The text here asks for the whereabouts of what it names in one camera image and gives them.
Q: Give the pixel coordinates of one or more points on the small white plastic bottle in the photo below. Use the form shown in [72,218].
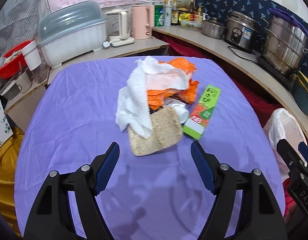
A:
[179,107]

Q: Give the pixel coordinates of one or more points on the white cup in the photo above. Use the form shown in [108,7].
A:
[31,55]

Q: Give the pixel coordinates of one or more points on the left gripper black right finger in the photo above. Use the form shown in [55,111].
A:
[244,207]

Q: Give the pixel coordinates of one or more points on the small steel pot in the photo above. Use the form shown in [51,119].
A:
[212,28]

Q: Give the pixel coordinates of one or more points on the dark soy sauce bottle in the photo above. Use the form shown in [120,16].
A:
[174,13]

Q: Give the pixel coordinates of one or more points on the curved grey countertop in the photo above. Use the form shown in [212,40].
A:
[244,62]

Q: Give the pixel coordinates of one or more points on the navy floral cloth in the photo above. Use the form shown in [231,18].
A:
[258,10]

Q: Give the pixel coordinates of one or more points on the dish rack with grey lid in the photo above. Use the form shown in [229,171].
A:
[71,31]

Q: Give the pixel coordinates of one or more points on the beige scrub sponge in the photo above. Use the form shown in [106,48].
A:
[166,132]

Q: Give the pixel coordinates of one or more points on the stacked blue yellow basins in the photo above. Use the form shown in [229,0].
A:
[300,92]

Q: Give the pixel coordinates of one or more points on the green wasabi box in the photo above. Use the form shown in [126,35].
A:
[199,118]

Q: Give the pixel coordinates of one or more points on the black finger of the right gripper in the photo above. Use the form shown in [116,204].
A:
[303,149]
[291,158]

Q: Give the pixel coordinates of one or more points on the large steel steamer pot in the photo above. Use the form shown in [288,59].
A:
[283,49]

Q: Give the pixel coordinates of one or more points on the black induction cooker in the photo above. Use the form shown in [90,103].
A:
[287,80]

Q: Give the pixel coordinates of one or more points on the purple tablecloth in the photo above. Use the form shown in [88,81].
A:
[159,196]

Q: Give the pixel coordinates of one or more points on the trash bin with white bag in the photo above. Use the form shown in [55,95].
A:
[283,125]

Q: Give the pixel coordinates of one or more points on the red fabric under counter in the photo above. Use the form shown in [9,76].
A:
[254,97]

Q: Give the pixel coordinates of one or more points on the purple cloth on steamer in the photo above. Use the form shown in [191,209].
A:
[289,21]

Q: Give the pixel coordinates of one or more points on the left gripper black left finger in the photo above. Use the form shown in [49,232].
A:
[50,216]

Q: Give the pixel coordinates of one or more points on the steel rice cooker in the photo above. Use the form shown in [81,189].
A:
[241,31]

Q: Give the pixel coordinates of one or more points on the red plastic basin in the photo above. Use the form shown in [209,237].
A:
[11,68]

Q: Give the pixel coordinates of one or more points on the pink electric kettle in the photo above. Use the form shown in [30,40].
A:
[142,18]

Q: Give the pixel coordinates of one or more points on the clear white electric kettle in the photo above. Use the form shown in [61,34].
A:
[118,28]

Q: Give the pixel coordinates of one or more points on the yellow fabric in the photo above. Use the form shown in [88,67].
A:
[9,152]

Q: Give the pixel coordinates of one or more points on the white green cardboard box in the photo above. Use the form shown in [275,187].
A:
[5,128]

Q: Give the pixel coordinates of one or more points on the green tin can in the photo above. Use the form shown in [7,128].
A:
[158,15]

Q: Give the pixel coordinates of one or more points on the white paper towel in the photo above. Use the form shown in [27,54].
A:
[132,108]

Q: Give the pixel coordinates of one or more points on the orange wrapper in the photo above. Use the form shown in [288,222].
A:
[166,79]

